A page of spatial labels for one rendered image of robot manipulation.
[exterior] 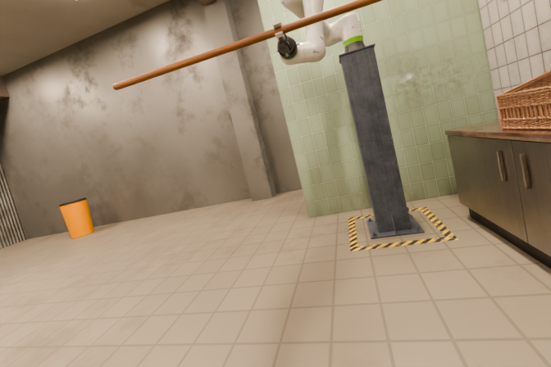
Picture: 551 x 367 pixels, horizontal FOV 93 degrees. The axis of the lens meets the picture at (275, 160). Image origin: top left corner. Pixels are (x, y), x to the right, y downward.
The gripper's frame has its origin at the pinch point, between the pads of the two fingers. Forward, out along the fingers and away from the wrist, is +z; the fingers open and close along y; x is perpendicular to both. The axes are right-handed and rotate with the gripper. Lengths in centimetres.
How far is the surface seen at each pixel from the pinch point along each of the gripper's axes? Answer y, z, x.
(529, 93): 48, -7, -84
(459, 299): 119, 3, -44
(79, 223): 98, -226, 399
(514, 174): 80, -15, -80
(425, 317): 119, 11, -29
